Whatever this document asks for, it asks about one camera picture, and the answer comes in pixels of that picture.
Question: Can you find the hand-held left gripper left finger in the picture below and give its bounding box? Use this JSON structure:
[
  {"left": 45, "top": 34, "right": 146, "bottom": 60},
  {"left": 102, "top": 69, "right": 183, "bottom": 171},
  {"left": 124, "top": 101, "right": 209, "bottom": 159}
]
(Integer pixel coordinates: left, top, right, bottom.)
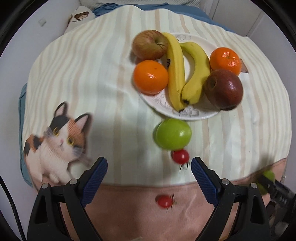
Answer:
[{"left": 27, "top": 157, "right": 108, "bottom": 241}]

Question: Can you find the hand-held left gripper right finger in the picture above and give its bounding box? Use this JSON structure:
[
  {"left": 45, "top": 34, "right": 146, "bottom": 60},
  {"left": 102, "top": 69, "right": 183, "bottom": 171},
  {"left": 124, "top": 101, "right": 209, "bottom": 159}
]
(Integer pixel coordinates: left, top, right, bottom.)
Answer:
[{"left": 191, "top": 157, "right": 271, "bottom": 241}]

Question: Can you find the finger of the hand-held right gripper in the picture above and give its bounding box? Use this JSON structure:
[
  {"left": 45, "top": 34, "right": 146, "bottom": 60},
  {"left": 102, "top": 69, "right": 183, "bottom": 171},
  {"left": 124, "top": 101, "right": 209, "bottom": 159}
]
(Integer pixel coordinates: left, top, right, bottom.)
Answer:
[{"left": 258, "top": 174, "right": 292, "bottom": 207}]

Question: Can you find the small green apple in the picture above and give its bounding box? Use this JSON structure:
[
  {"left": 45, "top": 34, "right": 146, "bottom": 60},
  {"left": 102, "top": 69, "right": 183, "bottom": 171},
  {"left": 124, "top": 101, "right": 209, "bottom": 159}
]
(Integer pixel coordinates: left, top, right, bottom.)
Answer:
[
  {"left": 154, "top": 119, "right": 192, "bottom": 150},
  {"left": 256, "top": 170, "right": 276, "bottom": 195}
]

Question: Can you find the red cherry tomato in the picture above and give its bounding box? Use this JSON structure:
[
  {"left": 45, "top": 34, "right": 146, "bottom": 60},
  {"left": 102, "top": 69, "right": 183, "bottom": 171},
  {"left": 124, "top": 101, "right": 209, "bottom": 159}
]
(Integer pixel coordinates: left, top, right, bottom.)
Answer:
[
  {"left": 171, "top": 149, "right": 190, "bottom": 173},
  {"left": 156, "top": 194, "right": 176, "bottom": 209}
]

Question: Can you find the white plate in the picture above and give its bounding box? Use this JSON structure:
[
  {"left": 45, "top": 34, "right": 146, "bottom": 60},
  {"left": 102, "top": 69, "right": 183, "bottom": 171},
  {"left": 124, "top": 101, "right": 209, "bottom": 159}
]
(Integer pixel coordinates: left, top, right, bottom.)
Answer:
[{"left": 137, "top": 32, "right": 243, "bottom": 121}]

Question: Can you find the dark red apple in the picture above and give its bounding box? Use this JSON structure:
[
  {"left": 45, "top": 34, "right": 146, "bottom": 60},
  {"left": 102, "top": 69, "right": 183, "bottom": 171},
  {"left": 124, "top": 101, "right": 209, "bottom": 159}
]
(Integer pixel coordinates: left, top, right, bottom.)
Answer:
[{"left": 203, "top": 69, "right": 244, "bottom": 110}]

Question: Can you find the yellow banana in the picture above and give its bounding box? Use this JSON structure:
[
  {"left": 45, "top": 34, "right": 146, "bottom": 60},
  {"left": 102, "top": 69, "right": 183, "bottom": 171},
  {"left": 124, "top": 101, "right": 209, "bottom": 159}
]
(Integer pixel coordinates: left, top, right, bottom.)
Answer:
[
  {"left": 180, "top": 42, "right": 211, "bottom": 105},
  {"left": 161, "top": 32, "right": 188, "bottom": 112}
]

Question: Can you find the orange tangerine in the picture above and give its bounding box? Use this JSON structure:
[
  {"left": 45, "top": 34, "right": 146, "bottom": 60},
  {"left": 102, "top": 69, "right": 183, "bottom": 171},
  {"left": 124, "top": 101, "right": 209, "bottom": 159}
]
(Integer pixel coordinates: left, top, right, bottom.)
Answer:
[
  {"left": 209, "top": 47, "right": 241, "bottom": 77},
  {"left": 133, "top": 60, "right": 169, "bottom": 95}
]

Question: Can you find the yellow red apple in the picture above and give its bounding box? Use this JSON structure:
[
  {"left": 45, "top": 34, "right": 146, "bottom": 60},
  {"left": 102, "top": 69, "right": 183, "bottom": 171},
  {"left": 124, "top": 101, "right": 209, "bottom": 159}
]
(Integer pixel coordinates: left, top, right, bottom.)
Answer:
[{"left": 132, "top": 30, "right": 169, "bottom": 60}]

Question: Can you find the striped cat print blanket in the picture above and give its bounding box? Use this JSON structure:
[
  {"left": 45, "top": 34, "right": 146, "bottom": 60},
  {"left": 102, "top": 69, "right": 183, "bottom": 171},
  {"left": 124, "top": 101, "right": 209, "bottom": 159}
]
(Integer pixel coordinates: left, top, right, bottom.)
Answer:
[{"left": 20, "top": 2, "right": 292, "bottom": 241}]

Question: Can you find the teal pillow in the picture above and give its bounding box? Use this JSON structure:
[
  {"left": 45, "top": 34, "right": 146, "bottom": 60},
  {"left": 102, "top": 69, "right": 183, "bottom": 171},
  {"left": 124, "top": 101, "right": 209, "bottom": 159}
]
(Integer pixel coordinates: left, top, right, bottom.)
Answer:
[{"left": 18, "top": 82, "right": 34, "bottom": 187}]

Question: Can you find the brown blanket label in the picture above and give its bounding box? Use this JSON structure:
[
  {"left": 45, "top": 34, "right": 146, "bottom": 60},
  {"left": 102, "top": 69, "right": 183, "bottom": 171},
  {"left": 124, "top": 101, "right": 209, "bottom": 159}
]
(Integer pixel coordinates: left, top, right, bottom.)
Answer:
[{"left": 239, "top": 58, "right": 249, "bottom": 74}]

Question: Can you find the bear print pillow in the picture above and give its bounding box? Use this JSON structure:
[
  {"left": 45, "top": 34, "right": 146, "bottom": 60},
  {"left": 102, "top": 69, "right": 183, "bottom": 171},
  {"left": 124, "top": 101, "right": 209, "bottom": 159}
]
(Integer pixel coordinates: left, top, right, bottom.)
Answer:
[{"left": 63, "top": 5, "right": 95, "bottom": 33}]

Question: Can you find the white door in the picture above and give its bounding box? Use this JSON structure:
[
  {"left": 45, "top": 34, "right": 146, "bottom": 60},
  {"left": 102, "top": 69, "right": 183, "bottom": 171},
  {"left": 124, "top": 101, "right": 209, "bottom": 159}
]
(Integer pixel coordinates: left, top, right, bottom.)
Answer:
[{"left": 208, "top": 0, "right": 278, "bottom": 40}]

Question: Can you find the blue bed sheet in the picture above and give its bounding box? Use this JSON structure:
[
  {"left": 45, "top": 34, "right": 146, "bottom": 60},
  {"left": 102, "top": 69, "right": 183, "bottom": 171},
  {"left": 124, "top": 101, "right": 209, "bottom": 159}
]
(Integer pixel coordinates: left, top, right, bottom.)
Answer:
[{"left": 92, "top": 3, "right": 232, "bottom": 30}]

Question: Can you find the black cable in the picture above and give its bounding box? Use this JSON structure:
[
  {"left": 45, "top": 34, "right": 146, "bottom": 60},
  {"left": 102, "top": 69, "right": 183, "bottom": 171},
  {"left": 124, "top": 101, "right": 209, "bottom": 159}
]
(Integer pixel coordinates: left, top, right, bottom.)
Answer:
[{"left": 0, "top": 175, "right": 27, "bottom": 241}]

